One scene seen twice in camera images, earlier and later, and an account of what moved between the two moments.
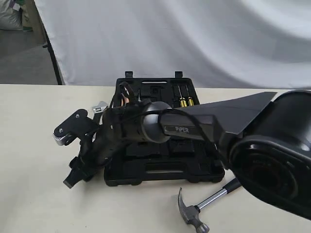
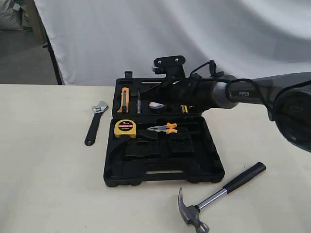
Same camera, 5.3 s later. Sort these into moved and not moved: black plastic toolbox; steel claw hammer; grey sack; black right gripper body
Moved: black right gripper body
Not moved: grey sack; black plastic toolbox; steel claw hammer
